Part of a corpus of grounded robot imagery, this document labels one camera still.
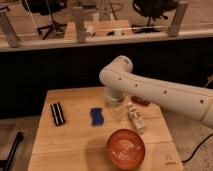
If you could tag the red orange bowl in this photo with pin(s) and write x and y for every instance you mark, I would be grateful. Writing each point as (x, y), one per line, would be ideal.
(125, 149)

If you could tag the grey post right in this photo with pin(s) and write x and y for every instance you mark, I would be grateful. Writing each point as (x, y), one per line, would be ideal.
(174, 28)

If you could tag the brown chocolate bar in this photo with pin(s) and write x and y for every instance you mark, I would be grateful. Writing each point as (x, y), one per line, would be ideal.
(140, 101)

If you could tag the white small bottle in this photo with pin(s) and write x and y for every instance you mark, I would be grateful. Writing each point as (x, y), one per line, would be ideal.
(136, 118)

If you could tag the black stand left floor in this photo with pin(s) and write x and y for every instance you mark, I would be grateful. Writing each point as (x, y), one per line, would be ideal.
(5, 164)

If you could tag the black office chair left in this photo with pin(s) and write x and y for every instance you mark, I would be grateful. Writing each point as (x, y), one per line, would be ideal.
(44, 8)

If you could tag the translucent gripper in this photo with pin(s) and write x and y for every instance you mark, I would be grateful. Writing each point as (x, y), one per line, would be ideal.
(118, 111)

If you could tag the black office chair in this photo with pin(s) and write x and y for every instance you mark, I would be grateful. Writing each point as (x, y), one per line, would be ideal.
(153, 10)
(44, 8)

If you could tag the blue sponge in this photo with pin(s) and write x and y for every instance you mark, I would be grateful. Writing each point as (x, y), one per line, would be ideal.
(97, 117)

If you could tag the grey post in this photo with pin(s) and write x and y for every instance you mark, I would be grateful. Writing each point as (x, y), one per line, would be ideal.
(79, 24)
(5, 25)
(174, 28)

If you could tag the background wooden table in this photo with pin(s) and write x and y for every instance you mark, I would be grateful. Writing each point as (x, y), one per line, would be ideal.
(100, 29)

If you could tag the grey post middle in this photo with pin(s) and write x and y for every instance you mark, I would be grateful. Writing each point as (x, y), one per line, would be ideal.
(79, 24)

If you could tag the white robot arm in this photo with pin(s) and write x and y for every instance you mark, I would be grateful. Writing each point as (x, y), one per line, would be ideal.
(194, 102)

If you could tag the black office chair right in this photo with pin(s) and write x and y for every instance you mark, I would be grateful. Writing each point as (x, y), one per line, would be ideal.
(153, 10)

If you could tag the grey post left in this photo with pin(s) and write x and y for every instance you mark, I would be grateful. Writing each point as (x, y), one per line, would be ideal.
(5, 25)

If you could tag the black white striped eraser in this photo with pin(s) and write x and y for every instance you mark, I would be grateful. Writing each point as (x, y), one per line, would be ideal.
(57, 114)

